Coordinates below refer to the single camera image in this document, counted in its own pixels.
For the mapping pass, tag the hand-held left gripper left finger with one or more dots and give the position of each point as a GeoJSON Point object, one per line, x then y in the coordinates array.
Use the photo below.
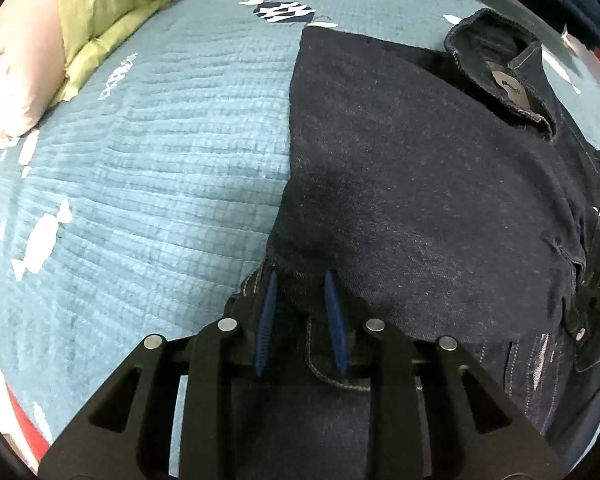
{"type": "Point", "coordinates": [267, 320]}

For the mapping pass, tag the green blanket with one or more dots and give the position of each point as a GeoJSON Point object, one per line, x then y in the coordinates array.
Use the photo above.
{"type": "Point", "coordinates": [110, 5]}

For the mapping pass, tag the dark denim jacket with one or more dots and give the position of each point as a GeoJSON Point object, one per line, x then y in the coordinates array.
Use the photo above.
{"type": "Point", "coordinates": [405, 185]}

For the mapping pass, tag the red sheet edge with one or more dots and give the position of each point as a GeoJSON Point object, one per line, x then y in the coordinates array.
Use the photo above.
{"type": "Point", "coordinates": [27, 425]}

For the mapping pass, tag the pink pillow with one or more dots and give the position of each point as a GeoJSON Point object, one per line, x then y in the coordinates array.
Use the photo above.
{"type": "Point", "coordinates": [20, 60]}

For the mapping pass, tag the teal quilted bed cover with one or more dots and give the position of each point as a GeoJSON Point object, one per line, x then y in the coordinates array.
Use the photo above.
{"type": "Point", "coordinates": [155, 185]}

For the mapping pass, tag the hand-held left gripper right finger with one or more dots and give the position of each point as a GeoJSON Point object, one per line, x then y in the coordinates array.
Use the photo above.
{"type": "Point", "coordinates": [335, 320]}

